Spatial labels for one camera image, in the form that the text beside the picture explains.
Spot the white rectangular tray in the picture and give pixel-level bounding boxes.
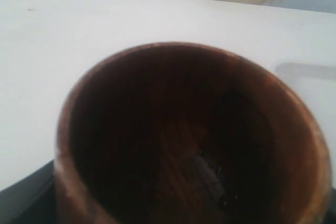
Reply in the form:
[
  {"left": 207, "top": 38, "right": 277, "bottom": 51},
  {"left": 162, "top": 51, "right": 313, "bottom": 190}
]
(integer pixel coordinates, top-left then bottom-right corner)
[{"left": 275, "top": 62, "right": 335, "bottom": 80}]

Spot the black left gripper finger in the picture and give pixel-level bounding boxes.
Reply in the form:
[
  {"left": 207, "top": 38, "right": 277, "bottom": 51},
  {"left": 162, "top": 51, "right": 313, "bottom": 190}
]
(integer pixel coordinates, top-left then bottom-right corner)
[{"left": 1, "top": 161, "right": 54, "bottom": 223}]

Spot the brown wooden cup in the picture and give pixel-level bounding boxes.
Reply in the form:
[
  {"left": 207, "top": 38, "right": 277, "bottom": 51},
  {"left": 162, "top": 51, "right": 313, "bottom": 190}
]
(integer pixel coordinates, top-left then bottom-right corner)
[{"left": 54, "top": 42, "right": 332, "bottom": 223}]

